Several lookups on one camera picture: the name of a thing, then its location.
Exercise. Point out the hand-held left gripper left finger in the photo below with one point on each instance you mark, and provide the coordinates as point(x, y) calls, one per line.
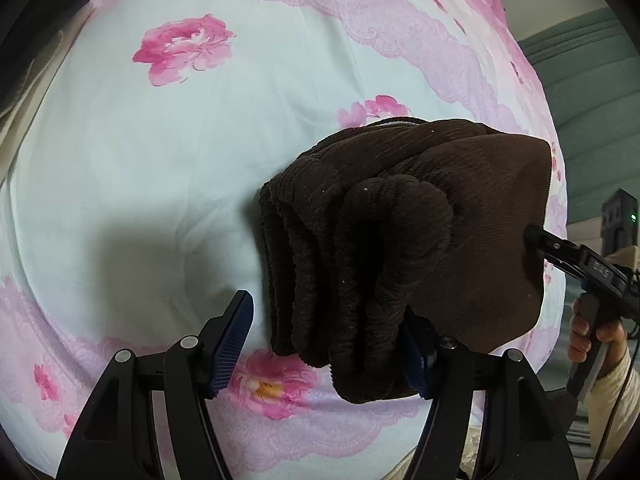
point(232, 345)

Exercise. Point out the person's right forearm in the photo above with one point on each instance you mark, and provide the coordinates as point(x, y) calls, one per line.
point(617, 410)

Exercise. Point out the pink floral duvet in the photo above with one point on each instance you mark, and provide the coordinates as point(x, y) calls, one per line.
point(175, 160)

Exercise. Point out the black folded garment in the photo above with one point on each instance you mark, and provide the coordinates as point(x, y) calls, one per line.
point(45, 20)

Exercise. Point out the beige folded garment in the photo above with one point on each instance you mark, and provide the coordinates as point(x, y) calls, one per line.
point(10, 135)

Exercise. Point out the green curtain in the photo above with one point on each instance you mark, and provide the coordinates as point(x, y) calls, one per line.
point(585, 90)

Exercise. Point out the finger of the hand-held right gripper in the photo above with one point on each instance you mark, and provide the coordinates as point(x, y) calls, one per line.
point(562, 269)
point(545, 239)

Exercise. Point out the person's right hand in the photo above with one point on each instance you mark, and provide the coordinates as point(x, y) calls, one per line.
point(612, 332)

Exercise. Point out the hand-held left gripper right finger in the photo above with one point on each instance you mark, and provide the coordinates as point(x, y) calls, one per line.
point(417, 360)

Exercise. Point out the dark brown pants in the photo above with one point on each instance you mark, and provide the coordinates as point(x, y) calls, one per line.
point(450, 220)

